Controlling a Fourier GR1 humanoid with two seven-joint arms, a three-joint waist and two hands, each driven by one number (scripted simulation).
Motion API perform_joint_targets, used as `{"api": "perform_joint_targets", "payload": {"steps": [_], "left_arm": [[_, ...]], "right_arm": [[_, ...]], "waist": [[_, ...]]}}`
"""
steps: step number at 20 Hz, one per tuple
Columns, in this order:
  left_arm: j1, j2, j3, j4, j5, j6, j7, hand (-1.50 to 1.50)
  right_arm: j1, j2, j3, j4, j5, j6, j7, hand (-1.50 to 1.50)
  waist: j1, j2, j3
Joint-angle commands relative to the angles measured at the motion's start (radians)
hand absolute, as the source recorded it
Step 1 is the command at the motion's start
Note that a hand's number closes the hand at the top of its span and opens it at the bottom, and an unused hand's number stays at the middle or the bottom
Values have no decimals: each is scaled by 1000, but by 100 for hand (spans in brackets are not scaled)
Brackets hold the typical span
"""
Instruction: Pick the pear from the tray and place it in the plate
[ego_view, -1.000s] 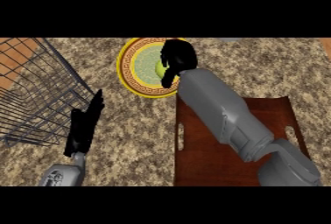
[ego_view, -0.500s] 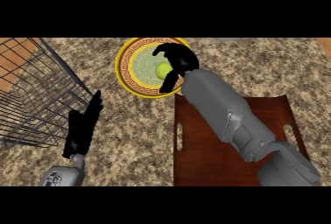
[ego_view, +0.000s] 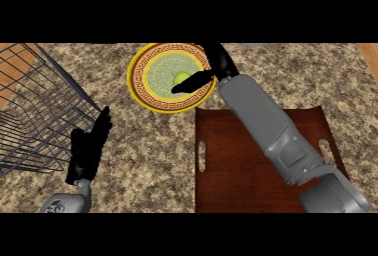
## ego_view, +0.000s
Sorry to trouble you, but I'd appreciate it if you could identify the green pear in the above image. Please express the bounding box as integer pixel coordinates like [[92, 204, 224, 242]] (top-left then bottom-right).
[[171, 71, 191, 86]]

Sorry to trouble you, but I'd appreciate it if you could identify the brown wooden tray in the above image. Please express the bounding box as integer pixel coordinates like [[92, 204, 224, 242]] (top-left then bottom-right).
[[193, 105, 351, 214]]

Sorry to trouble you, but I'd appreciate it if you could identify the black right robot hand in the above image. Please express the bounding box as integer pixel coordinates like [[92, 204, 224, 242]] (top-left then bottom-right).
[[169, 43, 240, 95]]

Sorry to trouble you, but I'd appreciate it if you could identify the dark wire dish rack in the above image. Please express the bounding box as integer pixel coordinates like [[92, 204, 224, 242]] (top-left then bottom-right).
[[0, 43, 103, 178]]

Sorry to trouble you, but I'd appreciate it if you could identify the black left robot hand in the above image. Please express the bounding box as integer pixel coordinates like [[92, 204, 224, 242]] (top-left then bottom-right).
[[64, 105, 113, 186]]

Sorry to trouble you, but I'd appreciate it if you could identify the yellow patterned plate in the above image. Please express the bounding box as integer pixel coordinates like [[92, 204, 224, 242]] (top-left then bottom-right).
[[125, 43, 218, 115]]

